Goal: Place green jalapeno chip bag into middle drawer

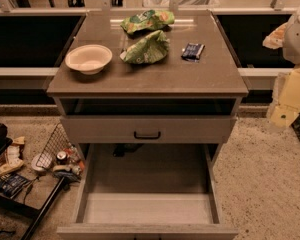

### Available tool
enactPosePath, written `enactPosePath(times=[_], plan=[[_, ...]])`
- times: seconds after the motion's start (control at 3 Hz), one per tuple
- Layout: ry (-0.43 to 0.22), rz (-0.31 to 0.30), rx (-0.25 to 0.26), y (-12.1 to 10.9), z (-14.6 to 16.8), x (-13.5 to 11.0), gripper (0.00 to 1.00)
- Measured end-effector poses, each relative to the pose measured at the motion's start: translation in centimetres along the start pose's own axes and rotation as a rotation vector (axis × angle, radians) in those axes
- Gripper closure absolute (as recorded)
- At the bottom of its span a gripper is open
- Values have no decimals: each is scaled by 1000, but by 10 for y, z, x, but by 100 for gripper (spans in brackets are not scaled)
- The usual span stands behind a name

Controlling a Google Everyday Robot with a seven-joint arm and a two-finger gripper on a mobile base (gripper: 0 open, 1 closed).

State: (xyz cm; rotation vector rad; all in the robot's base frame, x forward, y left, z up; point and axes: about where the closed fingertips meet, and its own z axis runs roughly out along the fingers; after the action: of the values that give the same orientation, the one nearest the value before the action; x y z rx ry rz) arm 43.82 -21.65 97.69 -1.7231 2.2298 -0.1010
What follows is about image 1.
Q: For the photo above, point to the blue snack bag on floor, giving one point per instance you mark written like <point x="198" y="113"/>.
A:
<point x="12" y="184"/>

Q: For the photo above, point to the white round lid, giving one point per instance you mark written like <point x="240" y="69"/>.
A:
<point x="41" y="162"/>

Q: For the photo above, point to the red white snack bag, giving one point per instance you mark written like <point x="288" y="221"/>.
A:
<point x="12" y="158"/>

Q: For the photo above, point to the black drawer handle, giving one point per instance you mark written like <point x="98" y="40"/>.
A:
<point x="147" y="137"/>

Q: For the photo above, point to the open middle drawer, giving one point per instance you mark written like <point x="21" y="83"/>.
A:
<point x="158" y="192"/>

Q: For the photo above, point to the closed top drawer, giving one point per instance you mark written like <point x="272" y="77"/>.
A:
<point x="174" y="129"/>

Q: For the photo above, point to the black wire basket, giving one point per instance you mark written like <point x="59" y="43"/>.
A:
<point x="57" y="141"/>

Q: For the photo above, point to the soda can on floor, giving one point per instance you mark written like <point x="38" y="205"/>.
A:
<point x="61" y="157"/>

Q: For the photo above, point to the white paper bowl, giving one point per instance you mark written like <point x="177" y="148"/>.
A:
<point x="88" y="59"/>

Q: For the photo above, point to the green jalapeno chip bag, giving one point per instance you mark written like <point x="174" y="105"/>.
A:
<point x="148" y="50"/>

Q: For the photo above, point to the grey drawer cabinet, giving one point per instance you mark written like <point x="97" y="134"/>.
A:
<point x="173" y="87"/>

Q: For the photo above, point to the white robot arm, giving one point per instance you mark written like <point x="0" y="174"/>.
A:
<point x="285" y="107"/>

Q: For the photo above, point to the green chip bag rear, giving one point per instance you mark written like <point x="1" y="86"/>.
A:
<point x="148" y="20"/>

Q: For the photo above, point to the dark blue snack packet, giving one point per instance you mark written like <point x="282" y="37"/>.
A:
<point x="192" y="52"/>

